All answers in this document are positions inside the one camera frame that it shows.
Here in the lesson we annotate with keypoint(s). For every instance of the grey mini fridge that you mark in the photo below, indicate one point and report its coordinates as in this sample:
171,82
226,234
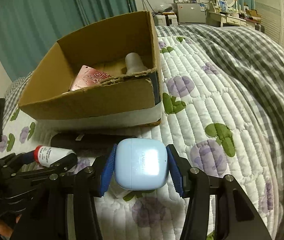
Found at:
190,13

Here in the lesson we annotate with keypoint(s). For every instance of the teal curtain left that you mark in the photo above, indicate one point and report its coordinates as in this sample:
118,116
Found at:
29,28

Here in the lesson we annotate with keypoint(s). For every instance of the white bottle red cap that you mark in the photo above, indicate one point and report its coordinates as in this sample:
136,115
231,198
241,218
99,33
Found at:
46,155

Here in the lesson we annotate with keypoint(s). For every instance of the pink patterned card box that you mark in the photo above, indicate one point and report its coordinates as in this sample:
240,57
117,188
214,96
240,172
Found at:
88,77

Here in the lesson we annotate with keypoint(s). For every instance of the white suitcase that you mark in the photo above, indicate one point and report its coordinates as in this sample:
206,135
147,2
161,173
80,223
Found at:
165,20

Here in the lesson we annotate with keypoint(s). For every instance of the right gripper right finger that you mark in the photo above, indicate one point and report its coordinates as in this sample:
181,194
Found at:
235,215

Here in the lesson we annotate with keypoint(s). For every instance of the white dressing table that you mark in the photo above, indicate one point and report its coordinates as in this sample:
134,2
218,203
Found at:
224,20

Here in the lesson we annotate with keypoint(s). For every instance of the black remote control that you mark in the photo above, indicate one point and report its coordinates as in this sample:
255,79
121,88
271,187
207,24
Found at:
86,141

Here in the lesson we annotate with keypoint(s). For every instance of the light blue earbuds case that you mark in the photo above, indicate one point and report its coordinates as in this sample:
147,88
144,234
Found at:
141,164

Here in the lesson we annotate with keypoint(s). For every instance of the brown cardboard box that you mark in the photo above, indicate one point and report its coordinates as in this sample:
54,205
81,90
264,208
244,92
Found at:
119,101

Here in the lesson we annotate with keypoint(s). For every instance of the grey checked bed cover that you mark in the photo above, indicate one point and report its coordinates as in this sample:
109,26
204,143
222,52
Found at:
249,60

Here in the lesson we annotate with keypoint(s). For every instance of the white tube in box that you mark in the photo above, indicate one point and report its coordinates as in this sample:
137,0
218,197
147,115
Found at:
134,63

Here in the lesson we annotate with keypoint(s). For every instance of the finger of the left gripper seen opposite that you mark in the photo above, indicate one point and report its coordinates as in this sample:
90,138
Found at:
44,167

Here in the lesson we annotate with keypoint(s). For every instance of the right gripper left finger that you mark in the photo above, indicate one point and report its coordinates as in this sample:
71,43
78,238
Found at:
76,210

